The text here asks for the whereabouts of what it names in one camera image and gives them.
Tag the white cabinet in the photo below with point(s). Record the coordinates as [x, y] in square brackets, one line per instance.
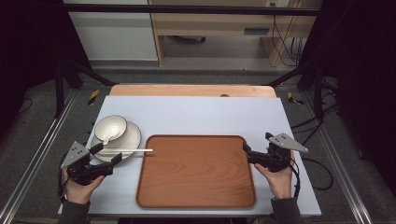
[115, 37]

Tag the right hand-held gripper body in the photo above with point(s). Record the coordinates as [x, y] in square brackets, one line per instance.
[285, 149]

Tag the yellow black tape strip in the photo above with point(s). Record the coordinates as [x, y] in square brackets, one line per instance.
[292, 98]
[93, 97]

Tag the wooden tray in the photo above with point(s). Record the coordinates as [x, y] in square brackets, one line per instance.
[196, 171]

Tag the white wall socket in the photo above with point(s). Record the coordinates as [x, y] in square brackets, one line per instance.
[277, 2]

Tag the black horizontal frame bar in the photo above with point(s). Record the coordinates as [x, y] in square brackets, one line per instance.
[186, 9]

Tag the aluminium floor rail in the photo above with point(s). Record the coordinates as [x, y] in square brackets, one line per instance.
[37, 155]
[339, 161]

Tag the wooden desk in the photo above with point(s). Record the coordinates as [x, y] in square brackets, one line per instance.
[214, 25]

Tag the white spoon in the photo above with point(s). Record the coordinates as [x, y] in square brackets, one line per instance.
[109, 137]

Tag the person's right hand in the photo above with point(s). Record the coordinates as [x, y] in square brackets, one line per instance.
[280, 183]

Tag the person's left hand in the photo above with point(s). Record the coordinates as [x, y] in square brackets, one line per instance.
[79, 193]

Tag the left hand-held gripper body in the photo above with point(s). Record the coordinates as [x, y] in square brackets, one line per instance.
[74, 154]

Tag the black metal stand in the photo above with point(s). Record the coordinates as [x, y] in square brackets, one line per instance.
[59, 87]
[317, 90]

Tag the white plate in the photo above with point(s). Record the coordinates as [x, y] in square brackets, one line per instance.
[130, 140]

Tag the white bowl with dark rim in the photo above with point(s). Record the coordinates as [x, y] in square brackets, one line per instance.
[110, 127]

